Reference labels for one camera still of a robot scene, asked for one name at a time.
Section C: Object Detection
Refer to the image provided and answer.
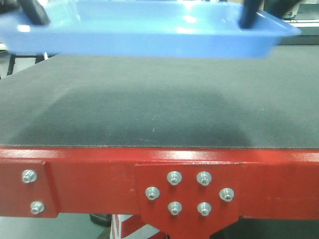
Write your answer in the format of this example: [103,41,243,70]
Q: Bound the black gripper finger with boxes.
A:
[17,0,51,25]
[239,0,263,29]

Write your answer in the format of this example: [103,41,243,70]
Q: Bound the blue plastic tray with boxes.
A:
[0,0,301,58]

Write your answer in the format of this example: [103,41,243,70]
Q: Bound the dark grey table mat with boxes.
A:
[0,46,319,149]

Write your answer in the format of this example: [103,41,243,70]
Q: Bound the red metal table frame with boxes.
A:
[0,147,319,220]

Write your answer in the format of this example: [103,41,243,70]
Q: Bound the red bracket plate left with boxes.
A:
[0,158,59,218]

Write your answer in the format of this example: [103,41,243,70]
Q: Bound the red bracket plate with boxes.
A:
[135,164,240,239]
[0,158,59,218]

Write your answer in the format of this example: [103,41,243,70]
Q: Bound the red bracket plate centre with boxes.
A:
[135,164,240,239]

